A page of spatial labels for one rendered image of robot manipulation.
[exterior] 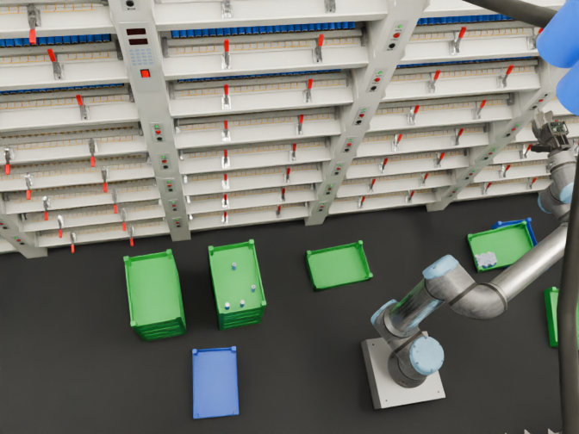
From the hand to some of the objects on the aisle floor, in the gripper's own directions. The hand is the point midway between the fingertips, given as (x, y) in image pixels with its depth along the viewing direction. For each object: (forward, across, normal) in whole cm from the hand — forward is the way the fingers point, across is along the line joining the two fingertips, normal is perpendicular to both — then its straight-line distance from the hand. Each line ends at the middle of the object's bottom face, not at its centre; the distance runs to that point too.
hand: (537, 112), depth 199 cm
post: (+12, +140, +102) cm, 174 cm away
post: (+12, +70, +102) cm, 124 cm away
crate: (-70, +131, +102) cm, 180 cm away
